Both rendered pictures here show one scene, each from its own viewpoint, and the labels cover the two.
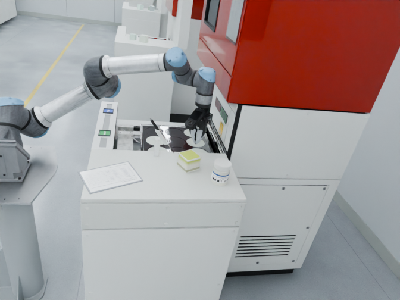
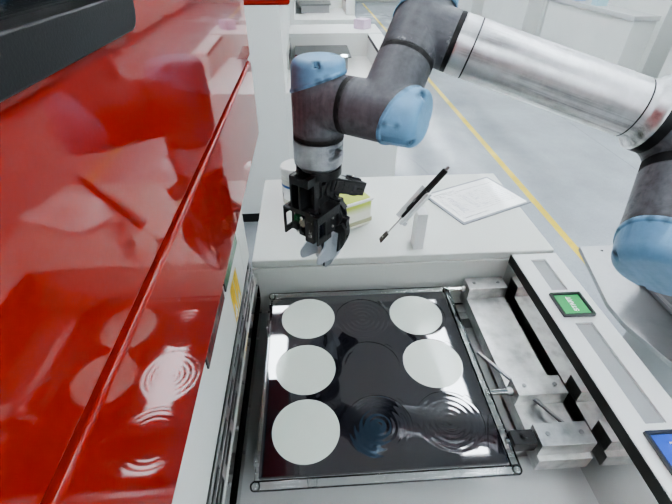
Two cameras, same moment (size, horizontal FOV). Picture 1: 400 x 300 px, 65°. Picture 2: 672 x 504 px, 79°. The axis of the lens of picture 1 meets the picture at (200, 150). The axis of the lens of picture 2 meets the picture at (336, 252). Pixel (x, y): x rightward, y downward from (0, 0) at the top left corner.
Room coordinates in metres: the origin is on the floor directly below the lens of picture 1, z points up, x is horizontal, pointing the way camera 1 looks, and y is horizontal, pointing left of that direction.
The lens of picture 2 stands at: (1.92, 0.16, 1.47)
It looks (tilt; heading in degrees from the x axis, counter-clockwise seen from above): 38 degrees down; 192
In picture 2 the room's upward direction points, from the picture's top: straight up
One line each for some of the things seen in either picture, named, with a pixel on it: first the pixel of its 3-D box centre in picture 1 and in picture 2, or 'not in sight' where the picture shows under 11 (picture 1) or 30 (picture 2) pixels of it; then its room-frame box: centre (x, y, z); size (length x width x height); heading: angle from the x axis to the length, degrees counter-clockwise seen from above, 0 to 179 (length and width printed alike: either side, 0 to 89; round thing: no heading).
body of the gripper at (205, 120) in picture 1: (202, 113); (316, 200); (1.36, 0.02, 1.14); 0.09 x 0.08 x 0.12; 156
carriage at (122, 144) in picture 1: (125, 146); (512, 361); (1.40, 0.39, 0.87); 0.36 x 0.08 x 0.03; 15
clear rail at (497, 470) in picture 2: (172, 127); (388, 478); (1.66, 0.18, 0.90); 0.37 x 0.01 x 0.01; 105
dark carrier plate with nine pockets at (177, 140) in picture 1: (175, 141); (369, 366); (1.49, 0.13, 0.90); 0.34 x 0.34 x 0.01; 15
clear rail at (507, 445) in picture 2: (141, 140); (473, 361); (1.44, 0.31, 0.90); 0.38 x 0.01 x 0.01; 15
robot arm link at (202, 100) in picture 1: (203, 97); (320, 152); (1.35, 0.02, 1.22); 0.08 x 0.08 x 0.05
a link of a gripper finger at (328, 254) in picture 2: (196, 133); (325, 253); (1.36, 0.03, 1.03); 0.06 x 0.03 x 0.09; 156
